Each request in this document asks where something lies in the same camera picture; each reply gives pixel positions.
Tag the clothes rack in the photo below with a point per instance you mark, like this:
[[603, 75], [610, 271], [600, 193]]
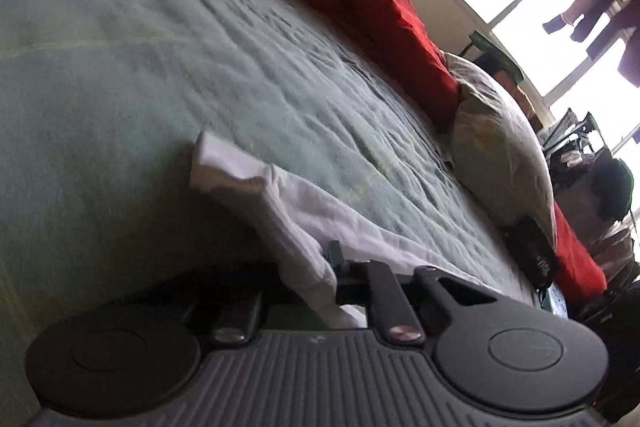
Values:
[[570, 137]]

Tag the black draped garment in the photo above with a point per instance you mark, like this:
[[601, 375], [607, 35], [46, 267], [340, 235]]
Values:
[[612, 187]]

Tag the brown cardboard box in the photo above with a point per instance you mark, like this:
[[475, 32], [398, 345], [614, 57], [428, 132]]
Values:
[[525, 99]]

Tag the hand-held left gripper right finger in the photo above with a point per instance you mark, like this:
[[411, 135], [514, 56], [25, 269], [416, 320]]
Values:
[[345, 282]]

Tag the red quilt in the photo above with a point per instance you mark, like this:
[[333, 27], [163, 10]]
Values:
[[390, 22]]

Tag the white printed t-shirt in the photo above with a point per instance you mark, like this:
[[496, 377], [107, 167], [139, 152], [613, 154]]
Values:
[[300, 207]]

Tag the black backpack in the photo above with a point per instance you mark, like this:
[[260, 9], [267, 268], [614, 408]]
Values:
[[615, 347]]

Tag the black zip pouch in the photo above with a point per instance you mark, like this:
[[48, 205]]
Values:
[[535, 252]]

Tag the blue paperback book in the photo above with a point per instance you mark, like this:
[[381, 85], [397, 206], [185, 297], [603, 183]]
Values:
[[555, 302]]

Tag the green flat box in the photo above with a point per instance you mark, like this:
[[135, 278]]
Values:
[[495, 57]]

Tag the green checked blanket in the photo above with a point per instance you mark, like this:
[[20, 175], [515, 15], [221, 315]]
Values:
[[150, 82]]

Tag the window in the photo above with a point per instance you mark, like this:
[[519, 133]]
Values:
[[540, 57]]

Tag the grey pillow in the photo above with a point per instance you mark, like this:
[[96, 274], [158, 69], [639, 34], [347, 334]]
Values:
[[500, 147]]

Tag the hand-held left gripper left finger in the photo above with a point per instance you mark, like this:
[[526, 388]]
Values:
[[240, 314]]

